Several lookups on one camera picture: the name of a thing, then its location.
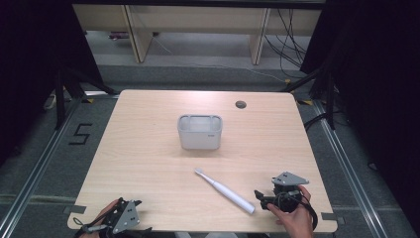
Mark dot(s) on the white plastic storage box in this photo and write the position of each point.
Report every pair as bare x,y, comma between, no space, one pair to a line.
200,132

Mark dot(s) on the person's left hand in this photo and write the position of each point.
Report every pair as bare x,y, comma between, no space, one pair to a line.
107,209

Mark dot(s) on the black metal stand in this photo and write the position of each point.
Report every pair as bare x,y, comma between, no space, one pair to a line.
60,99
330,99

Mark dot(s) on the person's right hand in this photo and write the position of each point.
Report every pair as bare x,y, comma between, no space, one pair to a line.
295,219

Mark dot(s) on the light wooden desk frame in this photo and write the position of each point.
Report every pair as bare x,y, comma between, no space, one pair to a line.
198,23

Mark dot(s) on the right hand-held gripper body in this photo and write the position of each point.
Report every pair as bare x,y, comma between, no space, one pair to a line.
286,193

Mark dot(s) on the white electric toothbrush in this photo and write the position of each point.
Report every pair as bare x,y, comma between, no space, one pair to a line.
228,191

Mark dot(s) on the yellow tape piece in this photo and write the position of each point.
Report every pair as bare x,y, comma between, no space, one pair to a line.
305,102
88,100

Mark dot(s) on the black curtain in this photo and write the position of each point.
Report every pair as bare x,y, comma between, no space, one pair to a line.
33,66
376,82

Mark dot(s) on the aluminium floor rail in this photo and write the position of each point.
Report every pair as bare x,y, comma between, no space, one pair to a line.
36,168
350,172

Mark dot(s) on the grey tape strip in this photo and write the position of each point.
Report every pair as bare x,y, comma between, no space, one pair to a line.
332,217
75,209

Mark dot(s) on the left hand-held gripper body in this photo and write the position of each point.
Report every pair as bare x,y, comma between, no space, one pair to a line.
125,218

